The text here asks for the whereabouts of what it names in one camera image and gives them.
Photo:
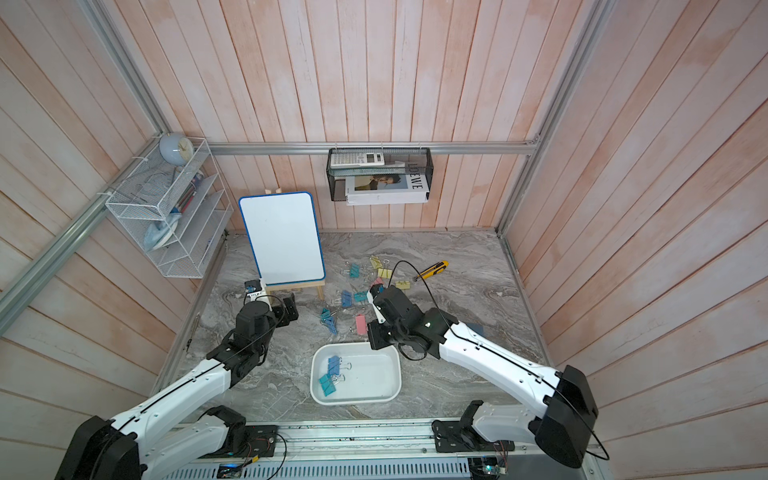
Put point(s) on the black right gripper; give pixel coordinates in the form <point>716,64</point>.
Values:
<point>375,333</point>

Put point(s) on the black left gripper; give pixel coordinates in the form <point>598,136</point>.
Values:
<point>283,318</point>

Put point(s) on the small blue binder clip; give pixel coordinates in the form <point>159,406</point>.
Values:
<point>346,299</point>

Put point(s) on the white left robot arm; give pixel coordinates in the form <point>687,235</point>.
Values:
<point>145,442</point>

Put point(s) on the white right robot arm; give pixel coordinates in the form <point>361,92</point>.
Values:
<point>561,411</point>

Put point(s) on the white plastic storage box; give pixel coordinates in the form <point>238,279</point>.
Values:
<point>375,376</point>

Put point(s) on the blue teal clip pair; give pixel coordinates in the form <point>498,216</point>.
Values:
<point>327,319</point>

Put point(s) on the yellow black utility knife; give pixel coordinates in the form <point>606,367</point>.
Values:
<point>430,271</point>

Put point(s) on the blue framed whiteboard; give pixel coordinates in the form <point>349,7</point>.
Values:
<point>253,213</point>

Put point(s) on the white book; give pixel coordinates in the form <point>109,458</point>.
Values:
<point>385,189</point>

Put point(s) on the white calculator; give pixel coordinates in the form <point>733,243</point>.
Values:
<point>343,159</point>

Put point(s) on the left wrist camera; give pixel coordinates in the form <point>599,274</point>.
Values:
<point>253,290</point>

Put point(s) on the aluminium rail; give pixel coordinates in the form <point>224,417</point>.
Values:
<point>356,439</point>

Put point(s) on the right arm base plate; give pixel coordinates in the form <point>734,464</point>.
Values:
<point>455,437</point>

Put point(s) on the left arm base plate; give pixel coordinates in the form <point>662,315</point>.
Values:
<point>255,440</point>

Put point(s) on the white wire shelf rack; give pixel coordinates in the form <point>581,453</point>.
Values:
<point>176,215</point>

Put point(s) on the black mesh wall basket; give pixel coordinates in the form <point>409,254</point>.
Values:
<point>398,160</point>

